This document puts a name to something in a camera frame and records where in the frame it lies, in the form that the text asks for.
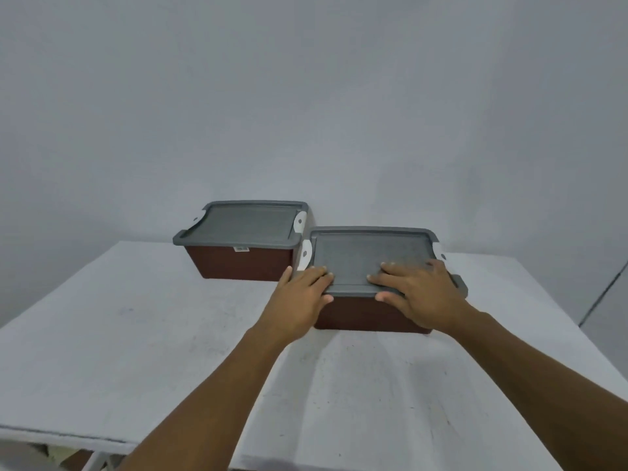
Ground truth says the person's right hand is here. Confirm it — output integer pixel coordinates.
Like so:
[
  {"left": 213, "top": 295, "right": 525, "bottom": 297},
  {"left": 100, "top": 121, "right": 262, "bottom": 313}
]
[{"left": 367, "top": 259, "right": 480, "bottom": 336}]

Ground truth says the person's left hand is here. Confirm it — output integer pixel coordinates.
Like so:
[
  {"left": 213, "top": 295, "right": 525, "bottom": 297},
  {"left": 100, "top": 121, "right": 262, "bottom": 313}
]
[{"left": 252, "top": 266, "right": 335, "bottom": 346}]

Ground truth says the brown plastic storage box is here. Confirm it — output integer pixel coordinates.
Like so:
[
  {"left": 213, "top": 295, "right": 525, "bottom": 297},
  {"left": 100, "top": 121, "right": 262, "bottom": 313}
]
[
  {"left": 313, "top": 294, "right": 433, "bottom": 335},
  {"left": 185, "top": 244, "right": 295, "bottom": 282}
]

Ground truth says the grey plastic box lid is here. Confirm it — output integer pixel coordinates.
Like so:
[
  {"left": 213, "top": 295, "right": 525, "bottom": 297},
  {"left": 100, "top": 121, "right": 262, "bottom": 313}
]
[
  {"left": 299, "top": 226, "right": 469, "bottom": 299},
  {"left": 173, "top": 200, "right": 310, "bottom": 251}
]

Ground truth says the person's right forearm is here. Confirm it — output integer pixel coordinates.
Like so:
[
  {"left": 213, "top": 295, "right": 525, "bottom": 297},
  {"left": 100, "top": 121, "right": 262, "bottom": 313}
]
[{"left": 449, "top": 309, "right": 628, "bottom": 471}]

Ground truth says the person's left forearm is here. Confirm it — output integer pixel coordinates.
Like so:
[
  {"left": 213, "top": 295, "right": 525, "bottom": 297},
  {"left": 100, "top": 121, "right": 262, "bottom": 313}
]
[{"left": 118, "top": 327, "right": 291, "bottom": 471}]

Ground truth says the white metal table leg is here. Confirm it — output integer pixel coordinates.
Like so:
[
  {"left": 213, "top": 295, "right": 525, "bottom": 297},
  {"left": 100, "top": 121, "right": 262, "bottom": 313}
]
[{"left": 86, "top": 451, "right": 121, "bottom": 471}]

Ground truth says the brown cardboard piece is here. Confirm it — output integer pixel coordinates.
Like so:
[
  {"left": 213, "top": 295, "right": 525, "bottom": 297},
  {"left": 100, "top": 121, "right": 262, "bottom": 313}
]
[{"left": 61, "top": 449, "right": 95, "bottom": 471}]

